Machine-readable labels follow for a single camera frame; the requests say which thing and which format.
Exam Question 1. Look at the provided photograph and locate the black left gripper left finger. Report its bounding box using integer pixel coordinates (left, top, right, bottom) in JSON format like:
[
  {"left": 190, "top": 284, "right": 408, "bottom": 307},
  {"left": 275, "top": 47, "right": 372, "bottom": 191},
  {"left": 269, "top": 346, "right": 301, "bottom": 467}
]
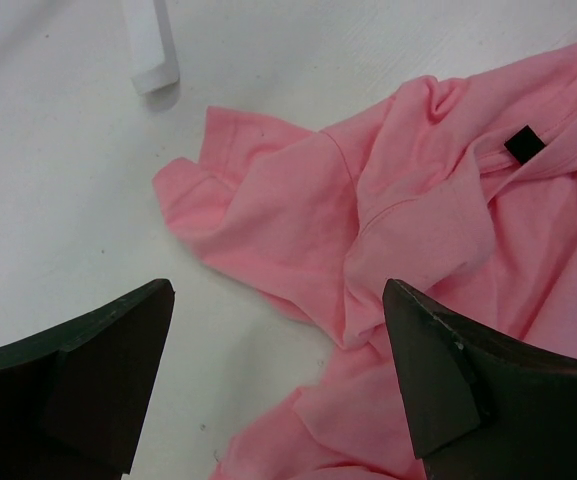
[{"left": 0, "top": 279, "right": 175, "bottom": 479}]

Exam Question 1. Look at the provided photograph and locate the pink t shirt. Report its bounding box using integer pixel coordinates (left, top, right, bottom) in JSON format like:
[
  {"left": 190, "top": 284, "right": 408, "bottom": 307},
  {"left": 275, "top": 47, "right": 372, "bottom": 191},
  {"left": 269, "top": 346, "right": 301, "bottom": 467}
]
[{"left": 153, "top": 43, "right": 577, "bottom": 479}]

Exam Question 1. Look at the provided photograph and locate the white metal clothes rack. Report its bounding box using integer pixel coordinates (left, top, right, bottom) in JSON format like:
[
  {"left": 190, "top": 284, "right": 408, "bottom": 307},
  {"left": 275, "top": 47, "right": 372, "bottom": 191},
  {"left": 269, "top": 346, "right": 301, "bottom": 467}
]
[{"left": 121, "top": 0, "right": 180, "bottom": 95}]

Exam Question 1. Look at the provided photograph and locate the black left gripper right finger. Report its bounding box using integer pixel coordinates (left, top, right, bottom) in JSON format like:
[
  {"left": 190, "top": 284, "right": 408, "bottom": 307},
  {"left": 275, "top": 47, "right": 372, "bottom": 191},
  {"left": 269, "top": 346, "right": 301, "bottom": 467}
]
[{"left": 383, "top": 280, "right": 577, "bottom": 479}]

